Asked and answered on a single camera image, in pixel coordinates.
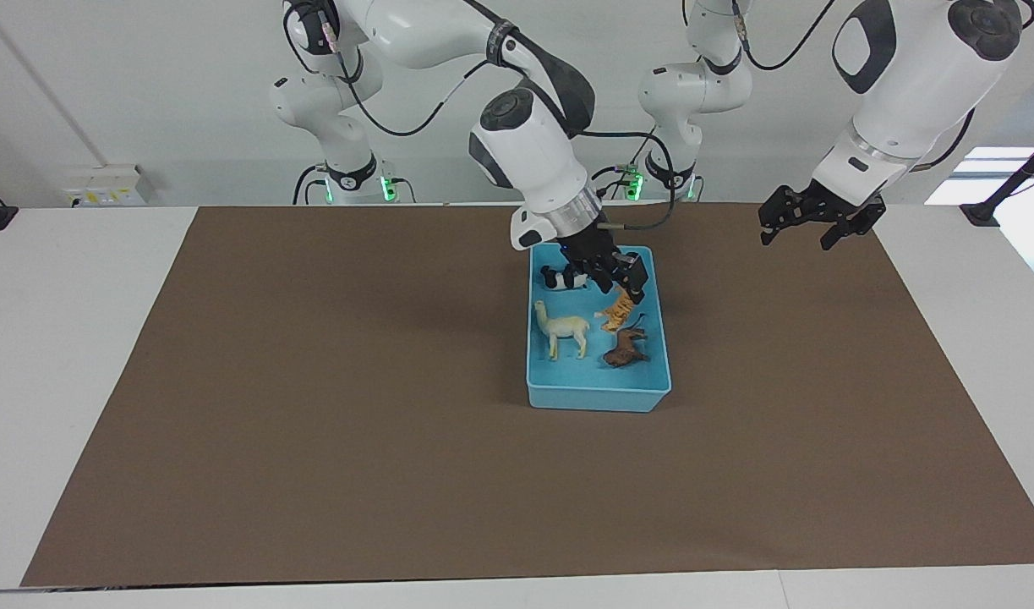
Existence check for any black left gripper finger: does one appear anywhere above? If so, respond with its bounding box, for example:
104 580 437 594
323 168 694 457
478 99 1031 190
821 211 862 251
758 188 796 247

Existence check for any light blue storage box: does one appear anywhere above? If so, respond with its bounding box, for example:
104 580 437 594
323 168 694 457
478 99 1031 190
526 244 673 414

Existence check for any black camera stand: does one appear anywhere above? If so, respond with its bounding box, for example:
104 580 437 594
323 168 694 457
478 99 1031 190
960 134 1034 227

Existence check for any black and white animal toy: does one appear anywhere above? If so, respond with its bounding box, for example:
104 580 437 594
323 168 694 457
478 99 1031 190
541 265 590 292

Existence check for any brown table mat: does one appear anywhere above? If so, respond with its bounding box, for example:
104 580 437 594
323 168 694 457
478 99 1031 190
19 203 1034 589

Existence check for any orange striped tiger toy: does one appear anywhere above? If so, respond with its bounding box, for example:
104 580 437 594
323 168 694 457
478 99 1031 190
594 286 637 334

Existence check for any black velcro cable strap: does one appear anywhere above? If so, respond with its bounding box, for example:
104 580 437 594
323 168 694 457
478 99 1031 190
485 20 519 69

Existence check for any brown lion toy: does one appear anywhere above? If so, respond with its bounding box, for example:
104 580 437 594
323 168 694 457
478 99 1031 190
602 315 651 369

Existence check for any white wall socket box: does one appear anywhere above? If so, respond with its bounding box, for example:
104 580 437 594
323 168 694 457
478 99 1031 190
62 164 150 209

